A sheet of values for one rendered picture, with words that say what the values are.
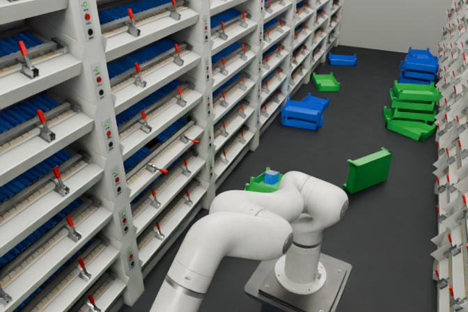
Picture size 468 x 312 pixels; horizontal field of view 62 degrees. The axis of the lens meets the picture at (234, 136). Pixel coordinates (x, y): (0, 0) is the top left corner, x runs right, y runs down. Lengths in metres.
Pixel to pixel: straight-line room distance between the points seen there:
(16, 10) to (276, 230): 0.80
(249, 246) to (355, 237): 1.36
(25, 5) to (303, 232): 1.03
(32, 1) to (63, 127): 0.37
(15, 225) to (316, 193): 0.87
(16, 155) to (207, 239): 0.60
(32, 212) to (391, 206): 1.89
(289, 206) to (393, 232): 1.28
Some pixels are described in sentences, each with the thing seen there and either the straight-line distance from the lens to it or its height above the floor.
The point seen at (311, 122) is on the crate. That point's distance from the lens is 3.15.
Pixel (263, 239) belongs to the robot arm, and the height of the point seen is 0.85.
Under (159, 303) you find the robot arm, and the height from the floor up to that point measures 0.80.
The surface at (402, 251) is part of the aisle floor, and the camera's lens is 2.21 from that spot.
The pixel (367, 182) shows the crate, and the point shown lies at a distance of 2.54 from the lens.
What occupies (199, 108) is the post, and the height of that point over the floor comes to 0.63.
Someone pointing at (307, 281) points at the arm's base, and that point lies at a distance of 1.51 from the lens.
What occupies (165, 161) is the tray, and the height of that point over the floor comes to 0.53.
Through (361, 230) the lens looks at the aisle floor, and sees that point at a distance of 2.25.
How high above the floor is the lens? 1.47
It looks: 30 degrees down
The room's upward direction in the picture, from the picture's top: straight up
